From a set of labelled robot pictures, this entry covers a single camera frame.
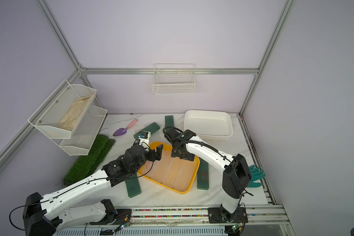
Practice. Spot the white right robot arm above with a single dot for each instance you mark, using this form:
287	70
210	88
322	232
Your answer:
234	169

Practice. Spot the beige cloth in shelf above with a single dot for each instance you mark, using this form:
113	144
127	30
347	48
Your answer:
70	119

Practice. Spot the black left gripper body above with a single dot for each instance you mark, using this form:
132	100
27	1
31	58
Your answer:
149	156

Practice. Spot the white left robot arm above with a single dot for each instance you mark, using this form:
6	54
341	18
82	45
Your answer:
46	214

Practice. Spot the purple pink garden trowel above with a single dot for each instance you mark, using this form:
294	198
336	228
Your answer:
123	131

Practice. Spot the green pencil case back angled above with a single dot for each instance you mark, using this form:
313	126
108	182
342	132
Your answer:
152	128

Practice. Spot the white wire wall basket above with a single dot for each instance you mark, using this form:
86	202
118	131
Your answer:
173	79

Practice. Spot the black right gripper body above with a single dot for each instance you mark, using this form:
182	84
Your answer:
184	155

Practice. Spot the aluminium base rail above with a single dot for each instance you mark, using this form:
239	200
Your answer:
262	220

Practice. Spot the white mesh two-tier shelf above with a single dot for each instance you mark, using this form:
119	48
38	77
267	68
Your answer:
79	141

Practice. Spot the green pencil case back upright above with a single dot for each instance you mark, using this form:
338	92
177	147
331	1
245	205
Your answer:
169	121

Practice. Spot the white plastic storage box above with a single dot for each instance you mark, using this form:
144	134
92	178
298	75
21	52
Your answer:
209	124

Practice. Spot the yellow plastic tray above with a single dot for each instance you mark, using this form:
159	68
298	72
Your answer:
167	147

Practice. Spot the green artificial grass mat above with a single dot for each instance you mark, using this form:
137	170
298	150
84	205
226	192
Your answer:
87	165

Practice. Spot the green pencil case front right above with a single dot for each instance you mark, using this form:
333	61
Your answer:
203	176

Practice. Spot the clear pencil case pink pen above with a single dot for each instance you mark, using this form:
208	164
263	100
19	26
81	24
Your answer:
149	168

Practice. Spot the green pencil case front left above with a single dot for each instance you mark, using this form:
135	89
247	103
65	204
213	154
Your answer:
133	187

